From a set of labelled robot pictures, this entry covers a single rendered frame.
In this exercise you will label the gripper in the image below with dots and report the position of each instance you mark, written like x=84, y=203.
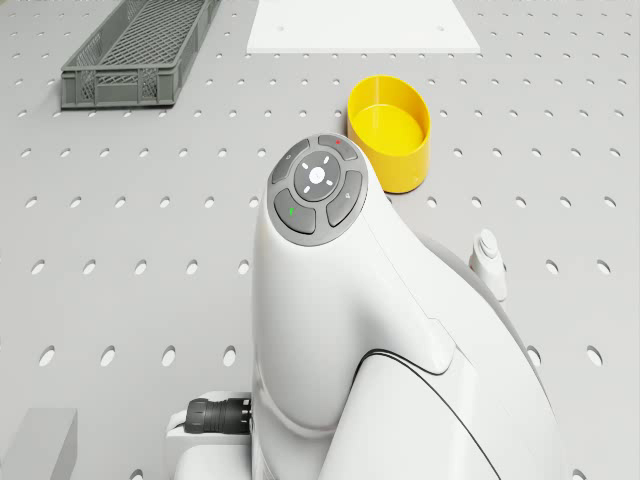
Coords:
x=215, y=455

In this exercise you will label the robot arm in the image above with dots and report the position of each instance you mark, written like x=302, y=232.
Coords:
x=325, y=300

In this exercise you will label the grey cube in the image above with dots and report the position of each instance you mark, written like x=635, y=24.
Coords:
x=35, y=445

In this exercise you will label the small white bottle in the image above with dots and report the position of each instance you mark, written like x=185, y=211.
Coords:
x=492, y=270

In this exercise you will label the yellow bowl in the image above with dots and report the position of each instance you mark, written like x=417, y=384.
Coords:
x=400, y=165

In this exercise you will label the dark grey basket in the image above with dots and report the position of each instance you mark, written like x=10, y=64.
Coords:
x=125, y=92

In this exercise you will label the white board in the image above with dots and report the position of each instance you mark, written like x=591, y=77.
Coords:
x=360, y=25

